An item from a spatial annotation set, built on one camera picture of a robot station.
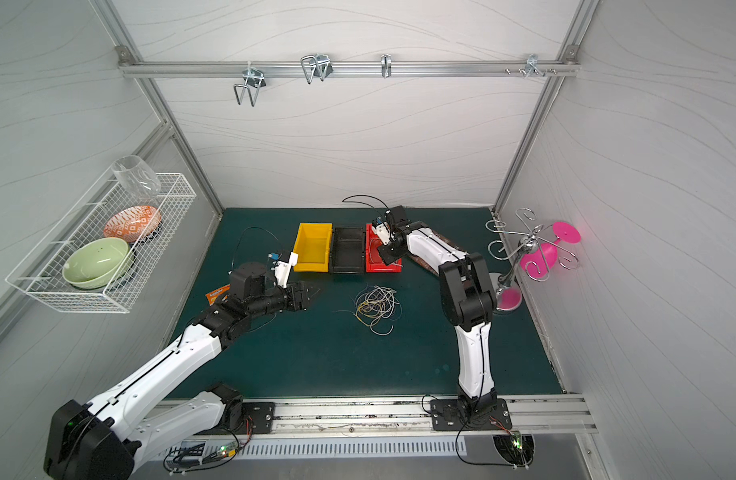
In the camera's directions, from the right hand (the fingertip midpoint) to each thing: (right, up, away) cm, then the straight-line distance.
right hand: (388, 249), depth 100 cm
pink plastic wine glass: (+42, -2, -18) cm, 46 cm away
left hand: (-19, -9, -24) cm, 32 cm away
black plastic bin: (-14, -1, +7) cm, 16 cm away
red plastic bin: (-5, -5, 0) cm, 7 cm away
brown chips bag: (+12, -6, +3) cm, 14 cm away
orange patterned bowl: (-63, +8, -29) cm, 70 cm away
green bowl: (-64, -1, -38) cm, 74 cm away
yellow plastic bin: (-28, +1, +10) cm, 30 cm away
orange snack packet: (-58, -15, -5) cm, 60 cm away
